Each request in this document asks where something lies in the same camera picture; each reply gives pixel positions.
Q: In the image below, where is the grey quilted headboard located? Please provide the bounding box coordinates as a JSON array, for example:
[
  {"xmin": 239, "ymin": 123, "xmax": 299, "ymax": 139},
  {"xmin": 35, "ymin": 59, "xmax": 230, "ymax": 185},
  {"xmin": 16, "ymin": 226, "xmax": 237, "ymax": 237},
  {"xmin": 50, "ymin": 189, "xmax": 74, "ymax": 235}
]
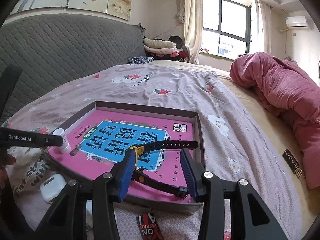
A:
[{"xmin": 1, "ymin": 14, "xmax": 145, "ymax": 122}]

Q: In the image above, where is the window with dark frame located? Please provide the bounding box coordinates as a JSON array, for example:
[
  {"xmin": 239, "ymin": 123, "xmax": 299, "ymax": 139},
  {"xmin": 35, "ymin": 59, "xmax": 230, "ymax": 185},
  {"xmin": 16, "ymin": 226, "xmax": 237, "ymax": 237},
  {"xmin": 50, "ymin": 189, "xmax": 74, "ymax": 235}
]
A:
[{"xmin": 201, "ymin": 0, "xmax": 252, "ymax": 59}]

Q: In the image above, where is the grey cardboard box tray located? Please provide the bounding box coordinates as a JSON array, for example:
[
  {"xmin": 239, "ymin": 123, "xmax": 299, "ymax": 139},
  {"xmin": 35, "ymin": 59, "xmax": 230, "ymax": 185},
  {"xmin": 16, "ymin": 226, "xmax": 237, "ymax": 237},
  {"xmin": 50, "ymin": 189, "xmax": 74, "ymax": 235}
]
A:
[{"xmin": 43, "ymin": 101, "xmax": 204, "ymax": 214}]

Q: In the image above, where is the black gold label tag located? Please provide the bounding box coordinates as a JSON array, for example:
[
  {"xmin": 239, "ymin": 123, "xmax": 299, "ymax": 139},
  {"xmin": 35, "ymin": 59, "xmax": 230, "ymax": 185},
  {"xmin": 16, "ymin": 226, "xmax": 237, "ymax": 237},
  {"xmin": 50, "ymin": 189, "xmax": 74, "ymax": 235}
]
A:
[{"xmin": 282, "ymin": 149, "xmax": 303, "ymax": 179}]

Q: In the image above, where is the cream curtain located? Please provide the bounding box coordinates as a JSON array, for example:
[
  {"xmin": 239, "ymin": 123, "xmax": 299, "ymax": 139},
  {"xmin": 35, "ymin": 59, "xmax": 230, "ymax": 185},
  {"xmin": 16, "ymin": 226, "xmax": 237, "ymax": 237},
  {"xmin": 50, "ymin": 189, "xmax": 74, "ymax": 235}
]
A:
[{"xmin": 184, "ymin": 0, "xmax": 203, "ymax": 64}]

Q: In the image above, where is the white earbuds case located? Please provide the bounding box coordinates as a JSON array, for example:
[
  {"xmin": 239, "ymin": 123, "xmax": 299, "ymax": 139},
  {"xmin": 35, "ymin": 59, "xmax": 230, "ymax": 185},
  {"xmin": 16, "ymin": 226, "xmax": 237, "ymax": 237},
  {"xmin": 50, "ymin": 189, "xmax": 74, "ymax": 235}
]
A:
[{"xmin": 40, "ymin": 173, "xmax": 66, "ymax": 204}]

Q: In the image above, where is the folded clothes stack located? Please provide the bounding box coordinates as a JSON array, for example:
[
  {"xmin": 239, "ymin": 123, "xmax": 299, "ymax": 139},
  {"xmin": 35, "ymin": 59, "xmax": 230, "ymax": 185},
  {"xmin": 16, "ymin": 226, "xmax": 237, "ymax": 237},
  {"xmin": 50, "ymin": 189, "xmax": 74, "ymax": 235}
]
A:
[{"xmin": 143, "ymin": 36, "xmax": 190, "ymax": 63}]

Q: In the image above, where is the white air conditioner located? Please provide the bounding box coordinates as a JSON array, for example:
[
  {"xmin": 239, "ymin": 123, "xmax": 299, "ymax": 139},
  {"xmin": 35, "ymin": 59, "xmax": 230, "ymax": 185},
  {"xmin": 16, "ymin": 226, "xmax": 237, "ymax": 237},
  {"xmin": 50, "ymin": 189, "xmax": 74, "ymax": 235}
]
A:
[{"xmin": 285, "ymin": 16, "xmax": 309, "ymax": 28}]

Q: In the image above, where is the red pink quilt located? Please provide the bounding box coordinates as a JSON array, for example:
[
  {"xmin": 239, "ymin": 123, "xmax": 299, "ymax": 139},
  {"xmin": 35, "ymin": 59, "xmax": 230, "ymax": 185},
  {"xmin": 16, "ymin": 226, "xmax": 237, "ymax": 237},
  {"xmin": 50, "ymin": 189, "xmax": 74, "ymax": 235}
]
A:
[{"xmin": 229, "ymin": 52, "xmax": 319, "ymax": 190}]

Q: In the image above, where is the blue patterned cloth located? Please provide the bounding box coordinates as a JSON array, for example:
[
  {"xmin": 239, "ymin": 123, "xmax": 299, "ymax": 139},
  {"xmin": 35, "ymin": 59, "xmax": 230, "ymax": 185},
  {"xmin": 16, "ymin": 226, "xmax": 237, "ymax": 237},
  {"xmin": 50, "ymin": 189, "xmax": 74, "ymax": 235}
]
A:
[{"xmin": 127, "ymin": 56, "xmax": 154, "ymax": 64}]

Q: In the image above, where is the black yellow digital watch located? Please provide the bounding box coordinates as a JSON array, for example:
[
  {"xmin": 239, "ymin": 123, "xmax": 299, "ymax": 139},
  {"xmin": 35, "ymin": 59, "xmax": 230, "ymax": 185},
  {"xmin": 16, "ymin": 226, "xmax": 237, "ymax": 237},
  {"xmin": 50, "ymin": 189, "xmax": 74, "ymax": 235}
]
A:
[{"xmin": 129, "ymin": 140, "xmax": 199, "ymax": 202}]

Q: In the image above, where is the white pill bottle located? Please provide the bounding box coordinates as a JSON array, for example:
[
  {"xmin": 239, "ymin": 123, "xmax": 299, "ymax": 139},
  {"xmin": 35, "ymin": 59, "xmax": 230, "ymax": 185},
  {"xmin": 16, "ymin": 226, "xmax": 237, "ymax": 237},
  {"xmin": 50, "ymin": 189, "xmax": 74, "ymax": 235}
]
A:
[{"xmin": 52, "ymin": 128, "xmax": 72, "ymax": 155}]

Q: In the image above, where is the pink children's book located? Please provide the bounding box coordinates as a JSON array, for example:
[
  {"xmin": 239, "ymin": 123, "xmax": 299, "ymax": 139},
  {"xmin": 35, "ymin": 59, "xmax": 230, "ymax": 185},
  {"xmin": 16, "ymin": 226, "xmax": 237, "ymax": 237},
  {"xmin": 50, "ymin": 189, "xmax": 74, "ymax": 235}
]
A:
[{"xmin": 47, "ymin": 106, "xmax": 199, "ymax": 204}]

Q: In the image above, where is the person's left hand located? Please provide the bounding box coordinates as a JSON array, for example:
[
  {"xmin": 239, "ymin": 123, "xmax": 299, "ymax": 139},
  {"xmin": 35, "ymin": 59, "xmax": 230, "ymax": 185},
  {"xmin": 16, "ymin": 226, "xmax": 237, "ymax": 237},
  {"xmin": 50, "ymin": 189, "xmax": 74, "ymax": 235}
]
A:
[{"xmin": 0, "ymin": 155, "xmax": 16, "ymax": 190}]

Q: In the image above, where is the red black lighter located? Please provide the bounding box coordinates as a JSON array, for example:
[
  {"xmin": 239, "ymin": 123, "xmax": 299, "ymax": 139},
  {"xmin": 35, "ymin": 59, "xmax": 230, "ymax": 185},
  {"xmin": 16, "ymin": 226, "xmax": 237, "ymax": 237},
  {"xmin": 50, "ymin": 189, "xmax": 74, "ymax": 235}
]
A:
[{"xmin": 136, "ymin": 212, "xmax": 164, "ymax": 240}]

